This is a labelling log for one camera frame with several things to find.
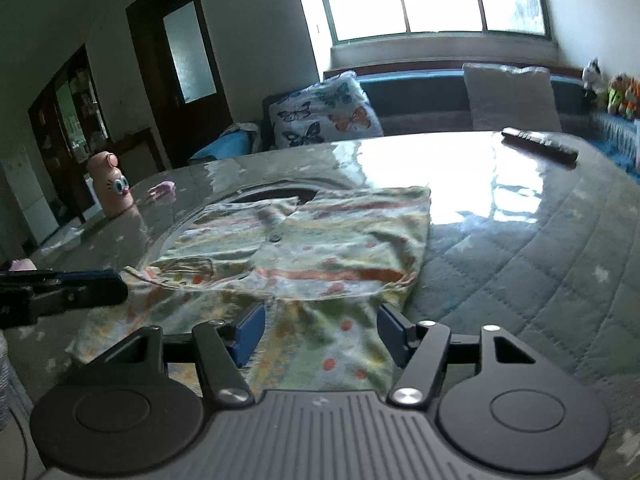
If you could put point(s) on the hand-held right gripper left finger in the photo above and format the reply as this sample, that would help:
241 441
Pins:
250 332

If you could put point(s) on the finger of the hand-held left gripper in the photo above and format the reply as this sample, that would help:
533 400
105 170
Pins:
85 275
80 296

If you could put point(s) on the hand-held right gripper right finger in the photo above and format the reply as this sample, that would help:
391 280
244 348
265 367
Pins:
395 335

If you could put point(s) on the pale printed children's garment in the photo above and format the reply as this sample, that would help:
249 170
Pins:
310 255

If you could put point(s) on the small pink cloth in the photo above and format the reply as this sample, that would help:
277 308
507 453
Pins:
21 265

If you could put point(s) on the pink cartoon face bottle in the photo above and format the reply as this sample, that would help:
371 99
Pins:
110 195

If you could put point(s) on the white refrigerator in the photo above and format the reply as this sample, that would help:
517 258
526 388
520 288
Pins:
27 195

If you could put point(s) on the small pink toy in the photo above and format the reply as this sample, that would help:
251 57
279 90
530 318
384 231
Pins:
162 190

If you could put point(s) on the tall dark display cabinet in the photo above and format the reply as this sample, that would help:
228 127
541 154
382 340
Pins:
55 160

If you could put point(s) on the quilted star table cover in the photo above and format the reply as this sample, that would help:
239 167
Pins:
500 270

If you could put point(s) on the black round induction cooker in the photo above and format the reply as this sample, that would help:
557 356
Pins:
300 194

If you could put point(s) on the blue folded cloth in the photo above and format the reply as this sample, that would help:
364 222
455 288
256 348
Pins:
220 147

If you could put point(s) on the butterfly print pillow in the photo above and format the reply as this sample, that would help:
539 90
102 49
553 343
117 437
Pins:
325 110

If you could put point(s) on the black remote control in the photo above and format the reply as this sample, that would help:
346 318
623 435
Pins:
540 146

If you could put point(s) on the teal sofa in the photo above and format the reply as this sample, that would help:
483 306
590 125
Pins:
415 95

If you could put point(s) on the dark wooden door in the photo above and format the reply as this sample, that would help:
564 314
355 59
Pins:
190 50

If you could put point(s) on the plain grey pillow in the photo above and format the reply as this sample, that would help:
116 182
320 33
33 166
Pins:
510 97

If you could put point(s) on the blue fuzzy sofa blanket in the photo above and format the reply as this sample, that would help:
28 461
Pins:
617 145

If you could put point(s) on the bear plush with green vest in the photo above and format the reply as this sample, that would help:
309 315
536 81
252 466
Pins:
616 95

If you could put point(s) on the black and white cow plush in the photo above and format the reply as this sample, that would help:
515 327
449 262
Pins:
592 75

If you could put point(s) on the orange fox plush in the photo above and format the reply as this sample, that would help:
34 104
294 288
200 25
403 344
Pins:
632 97

